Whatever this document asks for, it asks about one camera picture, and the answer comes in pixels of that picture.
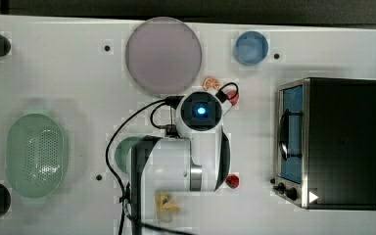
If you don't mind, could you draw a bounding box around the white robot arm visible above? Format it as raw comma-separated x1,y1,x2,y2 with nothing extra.
127,91,232,235

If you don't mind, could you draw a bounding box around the green strainer basket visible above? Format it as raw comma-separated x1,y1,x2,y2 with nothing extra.
5,112,69,207

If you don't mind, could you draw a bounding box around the orange slice toy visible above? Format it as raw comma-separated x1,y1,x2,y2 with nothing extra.
203,76,220,91

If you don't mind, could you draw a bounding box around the red strawberry toy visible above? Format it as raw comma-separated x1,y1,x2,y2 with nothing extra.
226,90,240,106

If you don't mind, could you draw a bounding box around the grey round plate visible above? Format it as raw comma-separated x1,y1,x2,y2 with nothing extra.
125,17,202,96

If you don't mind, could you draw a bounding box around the green metal cup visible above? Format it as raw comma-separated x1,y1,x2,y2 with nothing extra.
115,136,140,174

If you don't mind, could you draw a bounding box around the small red fruit toy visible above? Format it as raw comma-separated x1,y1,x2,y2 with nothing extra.
225,174,240,189

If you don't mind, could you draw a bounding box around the peeled banana toy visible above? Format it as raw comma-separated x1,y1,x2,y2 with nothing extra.
155,192,180,223

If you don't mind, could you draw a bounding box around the blue bowl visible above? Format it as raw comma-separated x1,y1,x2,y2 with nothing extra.
233,31,268,66

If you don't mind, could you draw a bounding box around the black toaster oven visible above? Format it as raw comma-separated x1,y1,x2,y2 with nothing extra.
270,77,376,211

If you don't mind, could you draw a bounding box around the black cable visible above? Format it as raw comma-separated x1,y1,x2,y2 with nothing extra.
105,81,240,235

